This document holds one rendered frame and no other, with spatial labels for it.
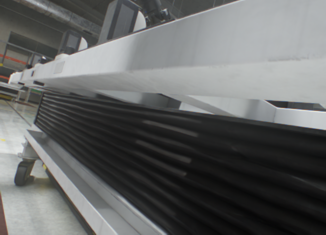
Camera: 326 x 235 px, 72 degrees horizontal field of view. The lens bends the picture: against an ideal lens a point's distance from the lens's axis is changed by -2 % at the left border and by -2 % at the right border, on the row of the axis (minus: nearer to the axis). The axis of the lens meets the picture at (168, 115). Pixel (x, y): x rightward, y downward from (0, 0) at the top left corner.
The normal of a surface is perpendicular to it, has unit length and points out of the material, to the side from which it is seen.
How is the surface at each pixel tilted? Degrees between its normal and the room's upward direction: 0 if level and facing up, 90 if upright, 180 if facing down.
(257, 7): 90
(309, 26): 90
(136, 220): 90
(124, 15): 90
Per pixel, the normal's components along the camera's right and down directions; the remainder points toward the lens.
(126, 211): -0.74, -0.23
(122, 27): 0.62, 0.11
